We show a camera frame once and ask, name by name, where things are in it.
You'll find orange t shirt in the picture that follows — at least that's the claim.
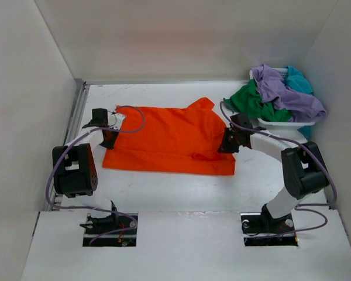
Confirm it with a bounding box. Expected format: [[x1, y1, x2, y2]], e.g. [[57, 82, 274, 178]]
[[102, 97, 236, 176]]

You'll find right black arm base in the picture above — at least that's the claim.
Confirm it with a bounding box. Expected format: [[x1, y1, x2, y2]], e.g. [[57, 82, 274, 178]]
[[240, 213, 298, 246]]

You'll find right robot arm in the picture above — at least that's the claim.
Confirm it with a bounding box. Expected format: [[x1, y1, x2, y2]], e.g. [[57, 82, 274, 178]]
[[218, 113, 330, 232]]

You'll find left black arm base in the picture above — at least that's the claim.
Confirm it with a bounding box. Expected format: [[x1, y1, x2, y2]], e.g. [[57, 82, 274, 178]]
[[80, 214, 137, 248]]

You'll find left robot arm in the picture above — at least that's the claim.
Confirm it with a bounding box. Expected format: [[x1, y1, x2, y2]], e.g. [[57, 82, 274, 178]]
[[52, 108, 126, 234]]

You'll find green t shirt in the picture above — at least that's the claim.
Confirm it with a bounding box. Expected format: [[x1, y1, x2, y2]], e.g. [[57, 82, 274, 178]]
[[223, 79, 293, 122]]

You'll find white laundry basket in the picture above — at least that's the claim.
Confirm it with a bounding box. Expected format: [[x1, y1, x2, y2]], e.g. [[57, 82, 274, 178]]
[[257, 68, 315, 130]]

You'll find lavender t shirt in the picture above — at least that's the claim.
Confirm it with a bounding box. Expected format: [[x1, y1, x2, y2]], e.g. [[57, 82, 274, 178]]
[[252, 64, 327, 123]]

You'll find teal t shirt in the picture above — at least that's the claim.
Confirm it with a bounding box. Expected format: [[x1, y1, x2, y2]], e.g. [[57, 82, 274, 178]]
[[284, 66, 314, 123]]

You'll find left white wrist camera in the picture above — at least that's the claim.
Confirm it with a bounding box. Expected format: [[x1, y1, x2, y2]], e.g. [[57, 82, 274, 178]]
[[108, 112, 126, 130]]

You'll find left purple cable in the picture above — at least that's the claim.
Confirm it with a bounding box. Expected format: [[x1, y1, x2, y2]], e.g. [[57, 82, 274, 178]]
[[44, 105, 146, 246]]

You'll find purple cable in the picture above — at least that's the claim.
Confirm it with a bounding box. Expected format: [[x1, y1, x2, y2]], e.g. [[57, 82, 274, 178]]
[[219, 101, 338, 237], [44, 105, 146, 246]]

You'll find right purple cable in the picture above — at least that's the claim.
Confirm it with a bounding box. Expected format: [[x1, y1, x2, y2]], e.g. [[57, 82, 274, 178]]
[[219, 101, 338, 237]]

